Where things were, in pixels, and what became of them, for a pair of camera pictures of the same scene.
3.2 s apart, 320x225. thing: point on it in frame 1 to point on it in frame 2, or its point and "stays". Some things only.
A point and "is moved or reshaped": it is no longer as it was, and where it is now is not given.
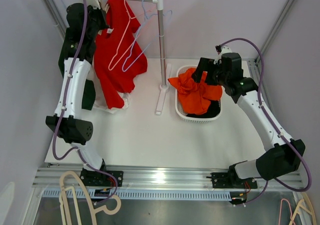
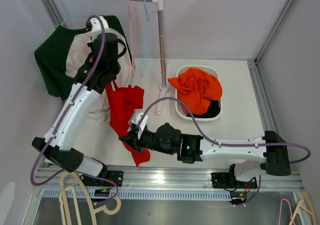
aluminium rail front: (162, 184) stays
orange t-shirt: (194, 97) stays
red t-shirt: (119, 56) to (123, 102)
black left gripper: (100, 13) to (89, 43)
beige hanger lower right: (298, 211) stays
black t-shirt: (212, 111) stays
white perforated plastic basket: (191, 119) stays
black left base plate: (94, 178) stays
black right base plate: (230, 180) stays
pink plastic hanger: (110, 68) is moved or reshaped
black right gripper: (206, 65) to (132, 142)
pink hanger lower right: (280, 210) stays
